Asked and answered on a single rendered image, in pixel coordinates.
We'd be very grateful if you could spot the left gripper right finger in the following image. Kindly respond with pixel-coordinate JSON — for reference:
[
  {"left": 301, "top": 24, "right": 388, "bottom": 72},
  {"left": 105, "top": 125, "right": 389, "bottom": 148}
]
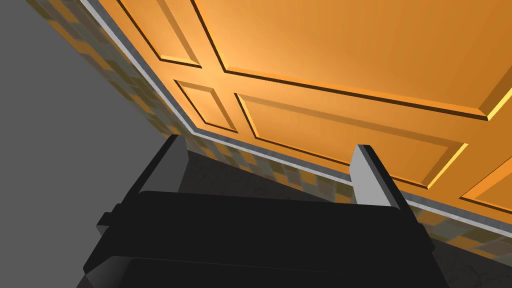
[{"left": 349, "top": 144, "right": 409, "bottom": 211}]

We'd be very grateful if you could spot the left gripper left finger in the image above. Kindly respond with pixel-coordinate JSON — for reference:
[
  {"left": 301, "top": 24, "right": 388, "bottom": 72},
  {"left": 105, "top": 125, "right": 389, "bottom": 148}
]
[{"left": 127, "top": 134, "right": 190, "bottom": 197}]

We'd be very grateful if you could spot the orange panelled door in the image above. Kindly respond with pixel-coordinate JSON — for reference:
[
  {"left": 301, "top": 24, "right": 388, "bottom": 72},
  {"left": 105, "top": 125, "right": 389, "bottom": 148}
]
[{"left": 97, "top": 0, "right": 512, "bottom": 226}]

